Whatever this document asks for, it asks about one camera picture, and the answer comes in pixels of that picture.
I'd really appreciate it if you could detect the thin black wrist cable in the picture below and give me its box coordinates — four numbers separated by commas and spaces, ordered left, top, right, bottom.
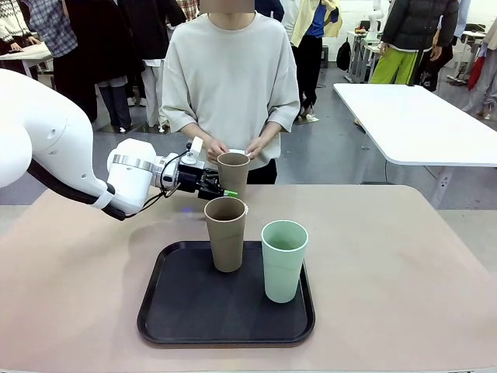
131, 152, 189, 218

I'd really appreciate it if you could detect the bystander in lime green trousers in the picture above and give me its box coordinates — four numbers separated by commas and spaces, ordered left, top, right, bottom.
368, 0, 461, 92

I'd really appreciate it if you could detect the white table leg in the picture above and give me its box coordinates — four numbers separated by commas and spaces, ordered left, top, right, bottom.
425, 166, 454, 210

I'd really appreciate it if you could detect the bystander in yellow jacket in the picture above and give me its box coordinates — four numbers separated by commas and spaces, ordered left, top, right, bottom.
279, 0, 343, 122

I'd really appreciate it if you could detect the bystander in plaid shirt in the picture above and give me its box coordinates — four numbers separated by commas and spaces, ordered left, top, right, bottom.
23, 0, 78, 92

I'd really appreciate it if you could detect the person in beige sweater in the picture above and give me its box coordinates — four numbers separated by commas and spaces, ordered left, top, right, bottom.
160, 0, 301, 186

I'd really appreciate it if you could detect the grey background desk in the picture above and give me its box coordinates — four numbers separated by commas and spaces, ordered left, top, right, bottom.
346, 30, 384, 84

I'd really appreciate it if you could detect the bystander in grey trousers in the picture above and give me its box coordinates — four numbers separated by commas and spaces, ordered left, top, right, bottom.
460, 0, 497, 120

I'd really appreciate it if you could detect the black plastic serving tray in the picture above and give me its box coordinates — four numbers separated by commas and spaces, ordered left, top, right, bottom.
136, 240, 316, 349

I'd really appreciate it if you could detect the red bag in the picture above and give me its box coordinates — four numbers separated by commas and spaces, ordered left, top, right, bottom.
467, 54, 487, 92

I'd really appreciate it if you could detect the person's right forearm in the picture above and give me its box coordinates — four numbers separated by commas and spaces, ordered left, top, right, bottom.
179, 120, 214, 144

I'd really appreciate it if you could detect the person's right hand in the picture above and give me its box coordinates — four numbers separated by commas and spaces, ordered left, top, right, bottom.
204, 136, 231, 165

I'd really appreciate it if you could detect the black backpack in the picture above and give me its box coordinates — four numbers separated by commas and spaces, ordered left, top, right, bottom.
335, 37, 353, 72

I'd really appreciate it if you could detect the tall brown cup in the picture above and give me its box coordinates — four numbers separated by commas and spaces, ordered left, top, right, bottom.
216, 152, 251, 200
203, 196, 249, 274

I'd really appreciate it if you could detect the bystander in black jacket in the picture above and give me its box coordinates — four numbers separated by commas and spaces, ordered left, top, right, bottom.
116, 0, 188, 131

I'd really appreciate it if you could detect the person's left hand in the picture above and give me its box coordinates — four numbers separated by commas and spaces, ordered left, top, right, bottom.
244, 138, 271, 160

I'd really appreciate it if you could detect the person's left forearm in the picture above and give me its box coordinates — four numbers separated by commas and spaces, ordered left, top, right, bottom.
258, 120, 284, 144

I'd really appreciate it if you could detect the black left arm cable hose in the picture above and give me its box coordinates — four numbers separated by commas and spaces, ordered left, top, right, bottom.
27, 157, 127, 222

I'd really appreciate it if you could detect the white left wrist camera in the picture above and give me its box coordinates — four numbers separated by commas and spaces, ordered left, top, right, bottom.
184, 136, 206, 169

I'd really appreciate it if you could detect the bystander in patterned sweater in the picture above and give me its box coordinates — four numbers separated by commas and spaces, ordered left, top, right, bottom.
0, 0, 42, 81

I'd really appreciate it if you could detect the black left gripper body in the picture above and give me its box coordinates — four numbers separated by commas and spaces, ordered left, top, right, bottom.
176, 162, 210, 201

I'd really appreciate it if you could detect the bystander in long black coat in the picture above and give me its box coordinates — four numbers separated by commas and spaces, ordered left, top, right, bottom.
52, 0, 147, 134

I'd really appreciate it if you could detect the thin black pole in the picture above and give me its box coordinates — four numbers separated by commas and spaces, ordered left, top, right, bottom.
407, 45, 425, 88

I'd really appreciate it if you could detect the white table top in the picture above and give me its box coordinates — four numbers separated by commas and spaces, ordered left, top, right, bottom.
332, 82, 497, 169

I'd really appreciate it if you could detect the tall mint green cup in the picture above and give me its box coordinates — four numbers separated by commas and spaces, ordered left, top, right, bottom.
260, 219, 310, 304

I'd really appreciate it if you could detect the white background desk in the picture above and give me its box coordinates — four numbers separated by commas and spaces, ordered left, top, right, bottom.
0, 43, 54, 81

